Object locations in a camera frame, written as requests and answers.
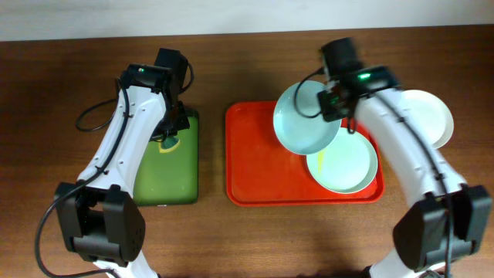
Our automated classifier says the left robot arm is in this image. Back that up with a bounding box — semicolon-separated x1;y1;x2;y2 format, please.
38;49;193;277

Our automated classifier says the white plate top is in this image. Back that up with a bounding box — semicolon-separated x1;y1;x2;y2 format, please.
273;80;342;155

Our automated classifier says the red plastic tray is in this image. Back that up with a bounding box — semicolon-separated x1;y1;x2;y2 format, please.
225;101;385;207

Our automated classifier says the green soapy water tray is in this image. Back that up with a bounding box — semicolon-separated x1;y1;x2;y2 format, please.
134;109;199;206

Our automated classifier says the white plate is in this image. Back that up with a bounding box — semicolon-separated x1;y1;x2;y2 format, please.
306;127;378;195
401;90;454;148
273;80;342;155

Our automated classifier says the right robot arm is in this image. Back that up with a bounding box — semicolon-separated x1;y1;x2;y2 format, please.
317;38;492;277

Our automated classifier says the yellow green sponge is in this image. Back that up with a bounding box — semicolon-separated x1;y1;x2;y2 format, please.
158;137;181;154

